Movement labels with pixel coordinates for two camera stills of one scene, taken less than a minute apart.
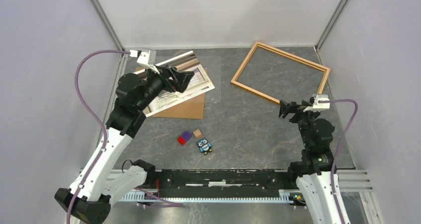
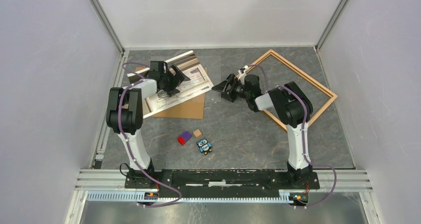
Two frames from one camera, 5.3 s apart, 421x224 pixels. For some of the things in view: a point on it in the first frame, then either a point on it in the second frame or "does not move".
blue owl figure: x=204 y=146 does not move
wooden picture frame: x=234 y=80 to x=332 y=95
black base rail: x=219 y=183 does not move
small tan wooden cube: x=197 y=132 does not move
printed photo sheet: x=199 y=83 does not move
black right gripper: x=285 y=108 to x=229 y=95
